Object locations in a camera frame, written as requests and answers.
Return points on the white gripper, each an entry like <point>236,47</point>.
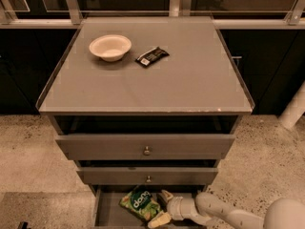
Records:
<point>174,206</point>

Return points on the green rice chip bag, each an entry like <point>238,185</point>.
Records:
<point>140,201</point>

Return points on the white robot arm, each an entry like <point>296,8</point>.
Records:
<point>284,213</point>

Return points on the bottom grey drawer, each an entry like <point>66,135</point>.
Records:
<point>109,214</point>

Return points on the grey drawer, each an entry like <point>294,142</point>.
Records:
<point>144,147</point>
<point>147,175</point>
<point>109,214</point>

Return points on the middle grey drawer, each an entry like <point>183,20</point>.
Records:
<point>147,175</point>

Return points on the grey drawer cabinet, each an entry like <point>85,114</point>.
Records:
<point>197,89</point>

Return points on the top grey drawer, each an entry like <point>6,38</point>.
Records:
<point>144,147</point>

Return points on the black snack bar wrapper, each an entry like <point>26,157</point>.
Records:
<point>150,57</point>

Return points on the white pillar base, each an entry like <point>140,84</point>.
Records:
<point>295,109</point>

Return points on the white paper bowl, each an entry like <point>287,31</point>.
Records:
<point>111,47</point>

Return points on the metal window railing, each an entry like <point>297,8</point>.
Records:
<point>226,14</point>

